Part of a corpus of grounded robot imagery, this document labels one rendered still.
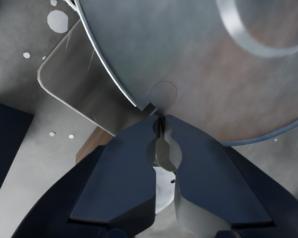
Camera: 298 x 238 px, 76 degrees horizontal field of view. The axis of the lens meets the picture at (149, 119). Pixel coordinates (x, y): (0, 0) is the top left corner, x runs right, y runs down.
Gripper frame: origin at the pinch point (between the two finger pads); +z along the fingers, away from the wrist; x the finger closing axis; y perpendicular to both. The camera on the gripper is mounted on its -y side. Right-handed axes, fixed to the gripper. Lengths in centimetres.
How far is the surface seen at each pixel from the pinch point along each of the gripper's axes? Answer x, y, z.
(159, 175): 2, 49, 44
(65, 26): -10.4, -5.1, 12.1
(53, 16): -11.2, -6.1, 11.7
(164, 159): 0.5, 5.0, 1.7
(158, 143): -0.1, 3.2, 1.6
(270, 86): 9.5, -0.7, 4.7
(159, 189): 2, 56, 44
